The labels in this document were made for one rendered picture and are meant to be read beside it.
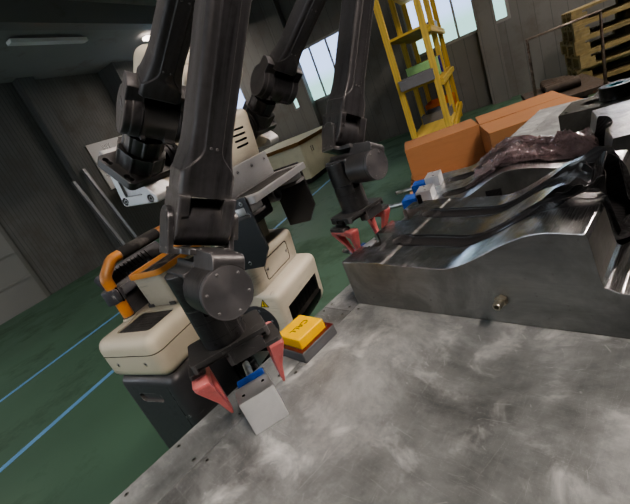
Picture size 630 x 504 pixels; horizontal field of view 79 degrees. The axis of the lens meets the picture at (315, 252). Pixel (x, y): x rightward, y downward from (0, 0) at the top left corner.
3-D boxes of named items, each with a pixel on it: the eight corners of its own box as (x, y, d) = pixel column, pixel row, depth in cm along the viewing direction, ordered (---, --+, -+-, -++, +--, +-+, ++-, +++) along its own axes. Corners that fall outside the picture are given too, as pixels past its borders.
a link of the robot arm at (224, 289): (228, 210, 50) (159, 205, 45) (271, 205, 41) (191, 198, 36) (226, 301, 51) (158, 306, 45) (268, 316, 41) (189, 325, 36)
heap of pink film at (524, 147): (463, 193, 85) (455, 160, 83) (472, 169, 99) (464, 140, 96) (607, 161, 71) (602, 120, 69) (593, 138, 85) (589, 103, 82)
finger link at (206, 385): (271, 403, 49) (239, 346, 46) (220, 435, 47) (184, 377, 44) (259, 378, 55) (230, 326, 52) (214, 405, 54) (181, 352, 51)
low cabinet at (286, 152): (350, 152, 831) (338, 119, 806) (314, 182, 670) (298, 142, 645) (291, 172, 913) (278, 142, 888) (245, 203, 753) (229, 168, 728)
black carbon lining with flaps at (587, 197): (390, 255, 68) (373, 207, 65) (432, 216, 77) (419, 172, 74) (644, 257, 42) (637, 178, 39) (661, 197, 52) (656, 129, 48)
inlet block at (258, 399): (239, 384, 62) (224, 359, 61) (266, 368, 64) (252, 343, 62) (256, 435, 50) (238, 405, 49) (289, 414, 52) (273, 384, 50)
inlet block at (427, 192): (385, 221, 98) (378, 202, 96) (390, 213, 102) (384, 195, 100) (435, 210, 91) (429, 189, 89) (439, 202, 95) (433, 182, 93)
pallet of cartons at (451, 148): (561, 143, 357) (552, 88, 340) (610, 166, 272) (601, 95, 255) (412, 190, 404) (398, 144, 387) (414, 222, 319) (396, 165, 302)
